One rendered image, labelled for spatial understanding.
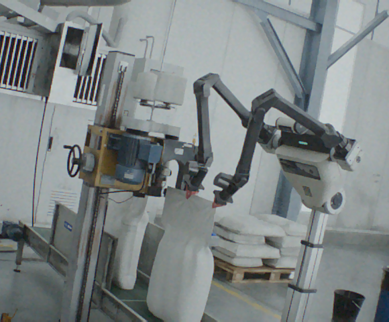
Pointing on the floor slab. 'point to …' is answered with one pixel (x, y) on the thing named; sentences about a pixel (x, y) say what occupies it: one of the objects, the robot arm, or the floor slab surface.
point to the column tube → (103, 114)
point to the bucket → (347, 305)
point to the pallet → (271, 275)
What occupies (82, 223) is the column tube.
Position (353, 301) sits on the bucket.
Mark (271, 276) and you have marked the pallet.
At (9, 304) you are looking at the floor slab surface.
